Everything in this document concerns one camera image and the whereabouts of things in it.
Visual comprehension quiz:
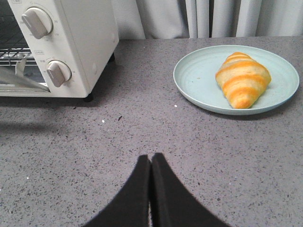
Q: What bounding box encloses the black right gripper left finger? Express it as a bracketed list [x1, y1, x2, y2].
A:
[85, 155, 151, 227]

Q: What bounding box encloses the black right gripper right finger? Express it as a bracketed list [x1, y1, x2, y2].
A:
[150, 153, 228, 227]

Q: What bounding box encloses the lower oven dial knob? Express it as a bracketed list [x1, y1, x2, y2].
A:
[46, 60, 71, 87]

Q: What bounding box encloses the white Toshiba toaster oven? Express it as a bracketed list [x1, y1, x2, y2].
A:
[0, 0, 119, 98]

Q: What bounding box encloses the light green round plate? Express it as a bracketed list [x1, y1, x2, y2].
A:
[173, 45, 300, 116]

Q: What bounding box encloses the grey pleated curtain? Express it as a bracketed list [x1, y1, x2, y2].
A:
[112, 0, 303, 39]

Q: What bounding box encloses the metal wire oven rack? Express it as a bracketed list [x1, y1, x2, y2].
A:
[0, 47, 37, 66]

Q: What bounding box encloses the glass oven door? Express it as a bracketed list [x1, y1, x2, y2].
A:
[0, 67, 49, 92]

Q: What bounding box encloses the oven dial knob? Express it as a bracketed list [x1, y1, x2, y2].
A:
[21, 7, 53, 39]
[46, 60, 71, 87]

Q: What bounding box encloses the golden striped bread roll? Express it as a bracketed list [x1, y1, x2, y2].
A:
[215, 52, 271, 109]

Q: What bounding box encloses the upper oven dial knob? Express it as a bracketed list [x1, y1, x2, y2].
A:
[21, 7, 53, 39]

